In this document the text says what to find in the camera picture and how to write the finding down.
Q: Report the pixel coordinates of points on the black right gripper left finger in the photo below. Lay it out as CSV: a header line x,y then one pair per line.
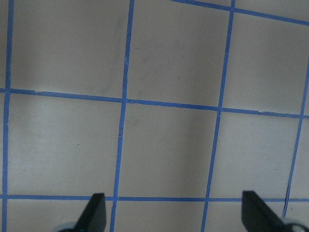
x,y
93,217

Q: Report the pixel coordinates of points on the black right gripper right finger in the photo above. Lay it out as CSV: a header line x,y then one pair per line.
x,y
257,216

